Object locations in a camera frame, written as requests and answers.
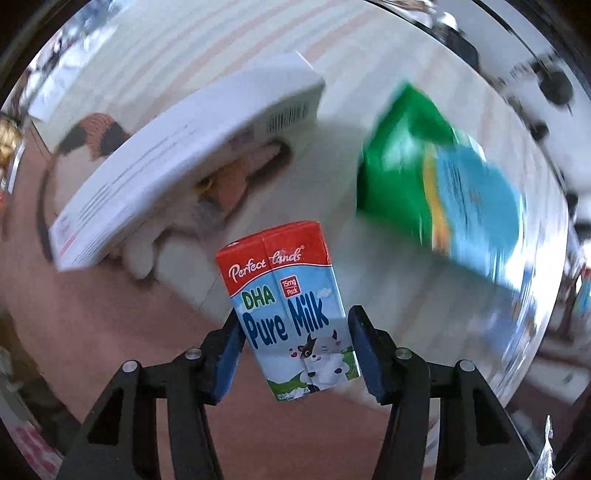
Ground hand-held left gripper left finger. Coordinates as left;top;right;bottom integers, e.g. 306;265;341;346
56;308;247;480

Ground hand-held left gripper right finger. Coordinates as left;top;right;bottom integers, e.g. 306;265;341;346
347;305;539;480

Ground red and blue milk carton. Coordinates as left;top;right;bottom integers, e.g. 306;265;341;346
215;220;362;402

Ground printed blanket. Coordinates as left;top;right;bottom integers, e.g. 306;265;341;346
28;0;571;416

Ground green and blue snack bag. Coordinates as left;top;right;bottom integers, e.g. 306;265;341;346
356;81;528;292

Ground white cardboard box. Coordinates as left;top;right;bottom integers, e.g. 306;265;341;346
48;52;327;272

